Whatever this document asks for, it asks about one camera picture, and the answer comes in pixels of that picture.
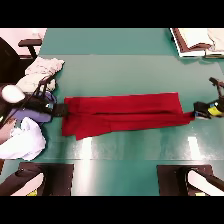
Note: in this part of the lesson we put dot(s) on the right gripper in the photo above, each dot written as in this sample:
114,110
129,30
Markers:
202,110

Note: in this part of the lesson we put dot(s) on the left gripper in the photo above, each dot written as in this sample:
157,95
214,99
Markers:
60,110

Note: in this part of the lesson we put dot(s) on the red T-shirt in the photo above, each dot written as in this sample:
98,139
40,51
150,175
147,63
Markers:
126,113

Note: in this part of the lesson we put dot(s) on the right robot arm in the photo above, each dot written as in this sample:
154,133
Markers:
200,181

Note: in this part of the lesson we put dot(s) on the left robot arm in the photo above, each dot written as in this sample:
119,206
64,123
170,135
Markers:
13,94

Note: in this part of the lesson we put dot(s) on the purple garment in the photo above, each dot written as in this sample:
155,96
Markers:
35,116

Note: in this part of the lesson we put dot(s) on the cream garment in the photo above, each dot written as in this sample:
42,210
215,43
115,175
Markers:
30,82

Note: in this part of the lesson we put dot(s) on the pale grey garment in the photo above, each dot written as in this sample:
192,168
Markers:
45,65

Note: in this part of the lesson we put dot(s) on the white garment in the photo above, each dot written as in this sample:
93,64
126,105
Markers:
25,141

